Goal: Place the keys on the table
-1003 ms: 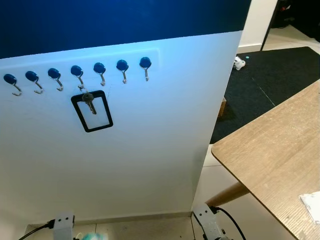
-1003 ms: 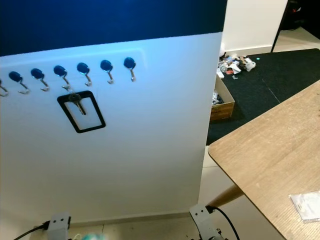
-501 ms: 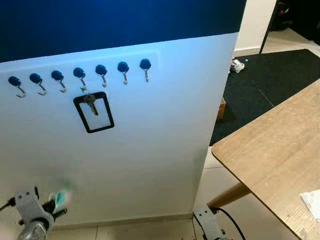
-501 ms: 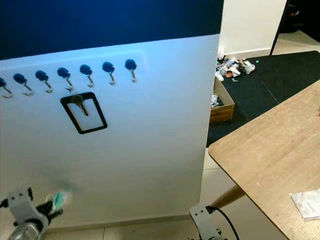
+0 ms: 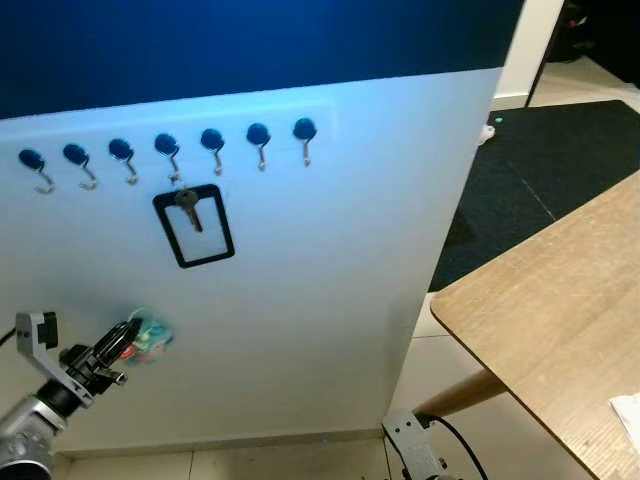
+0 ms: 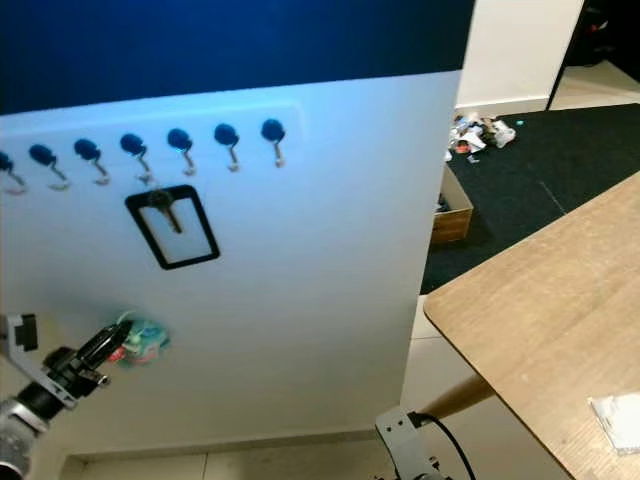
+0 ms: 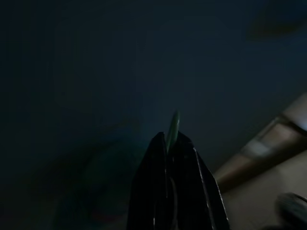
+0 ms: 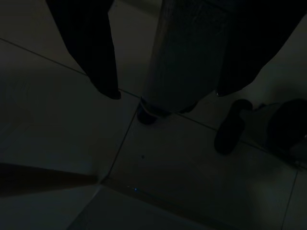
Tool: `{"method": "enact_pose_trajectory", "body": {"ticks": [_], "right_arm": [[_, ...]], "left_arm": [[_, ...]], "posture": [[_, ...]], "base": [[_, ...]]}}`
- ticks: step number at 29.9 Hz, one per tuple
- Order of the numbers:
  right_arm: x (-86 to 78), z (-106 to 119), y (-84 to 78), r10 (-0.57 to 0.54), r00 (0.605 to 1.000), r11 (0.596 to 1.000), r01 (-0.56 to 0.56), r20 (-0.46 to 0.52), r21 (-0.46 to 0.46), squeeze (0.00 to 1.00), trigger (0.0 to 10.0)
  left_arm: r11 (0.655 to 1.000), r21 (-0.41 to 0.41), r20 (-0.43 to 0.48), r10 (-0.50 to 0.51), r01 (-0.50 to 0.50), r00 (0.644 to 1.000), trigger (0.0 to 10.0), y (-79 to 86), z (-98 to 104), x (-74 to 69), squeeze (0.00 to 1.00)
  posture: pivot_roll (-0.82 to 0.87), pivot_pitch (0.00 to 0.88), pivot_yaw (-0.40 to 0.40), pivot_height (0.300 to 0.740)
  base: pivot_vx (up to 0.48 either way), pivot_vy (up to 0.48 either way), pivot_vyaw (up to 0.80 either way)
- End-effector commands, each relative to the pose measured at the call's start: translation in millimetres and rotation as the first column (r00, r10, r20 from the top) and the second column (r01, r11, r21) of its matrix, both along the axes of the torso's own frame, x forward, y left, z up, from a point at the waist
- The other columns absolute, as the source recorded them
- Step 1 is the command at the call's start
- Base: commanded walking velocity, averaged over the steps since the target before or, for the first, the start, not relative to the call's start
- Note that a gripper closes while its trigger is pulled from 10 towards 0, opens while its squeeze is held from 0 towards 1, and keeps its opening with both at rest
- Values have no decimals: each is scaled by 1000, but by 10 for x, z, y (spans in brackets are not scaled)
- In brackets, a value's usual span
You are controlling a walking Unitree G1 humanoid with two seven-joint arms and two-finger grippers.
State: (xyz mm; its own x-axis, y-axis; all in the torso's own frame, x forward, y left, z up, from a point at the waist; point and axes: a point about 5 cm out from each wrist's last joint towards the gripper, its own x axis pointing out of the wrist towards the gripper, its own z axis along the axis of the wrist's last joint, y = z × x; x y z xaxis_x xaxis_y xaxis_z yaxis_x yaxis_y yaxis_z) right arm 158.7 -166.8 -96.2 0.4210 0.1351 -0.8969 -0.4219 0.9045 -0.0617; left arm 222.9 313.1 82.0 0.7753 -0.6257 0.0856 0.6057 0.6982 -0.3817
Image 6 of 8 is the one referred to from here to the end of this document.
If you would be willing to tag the wooden table leg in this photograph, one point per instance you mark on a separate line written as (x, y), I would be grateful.
(460, 397)

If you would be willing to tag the keys with black frame tag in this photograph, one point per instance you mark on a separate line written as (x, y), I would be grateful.
(163, 200)

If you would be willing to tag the white paper packaging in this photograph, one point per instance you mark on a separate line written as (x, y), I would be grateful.
(465, 135)

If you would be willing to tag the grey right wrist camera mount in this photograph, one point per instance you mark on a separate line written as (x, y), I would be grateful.
(400, 440)

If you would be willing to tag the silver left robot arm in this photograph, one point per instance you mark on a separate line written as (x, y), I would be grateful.
(20, 440)

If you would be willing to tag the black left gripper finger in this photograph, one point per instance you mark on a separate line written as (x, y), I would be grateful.
(118, 351)
(106, 338)

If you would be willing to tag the blue knob metal hook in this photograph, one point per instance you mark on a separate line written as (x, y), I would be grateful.
(133, 145)
(226, 134)
(5, 160)
(272, 130)
(180, 139)
(88, 150)
(43, 155)

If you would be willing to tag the cardboard box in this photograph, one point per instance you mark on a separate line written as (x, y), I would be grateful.
(455, 220)

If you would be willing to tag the white round container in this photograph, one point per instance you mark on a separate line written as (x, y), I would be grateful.
(503, 133)

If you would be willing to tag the white hook rail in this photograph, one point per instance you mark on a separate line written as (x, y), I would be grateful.
(203, 128)

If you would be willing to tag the dark carpet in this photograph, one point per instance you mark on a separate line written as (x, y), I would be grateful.
(540, 180)

